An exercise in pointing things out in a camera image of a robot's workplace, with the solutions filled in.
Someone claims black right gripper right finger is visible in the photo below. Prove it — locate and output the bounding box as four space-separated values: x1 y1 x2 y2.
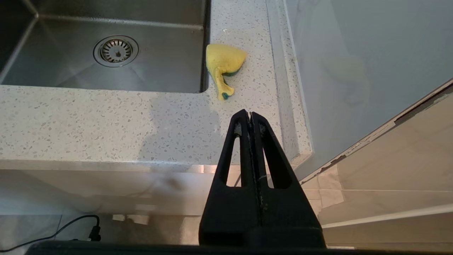
251 112 326 248

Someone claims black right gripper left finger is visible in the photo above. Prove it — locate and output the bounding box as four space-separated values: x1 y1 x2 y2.
199 109 263 247

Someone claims yellow green sponge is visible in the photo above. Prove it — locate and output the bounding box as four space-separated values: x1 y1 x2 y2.
206 44 247 101

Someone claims stainless steel sink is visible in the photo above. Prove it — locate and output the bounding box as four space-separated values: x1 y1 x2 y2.
0 0 212 94

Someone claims beige cabinet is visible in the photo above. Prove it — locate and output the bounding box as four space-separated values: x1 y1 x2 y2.
301 78 453 249

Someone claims white base cabinet front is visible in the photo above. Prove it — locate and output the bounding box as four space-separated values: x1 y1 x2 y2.
0 169 243 216

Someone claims round metal drain strainer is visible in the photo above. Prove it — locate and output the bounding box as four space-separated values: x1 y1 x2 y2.
93 35 139 68

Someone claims thin black floor cable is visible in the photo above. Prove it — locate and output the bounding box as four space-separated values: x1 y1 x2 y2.
0 215 102 254

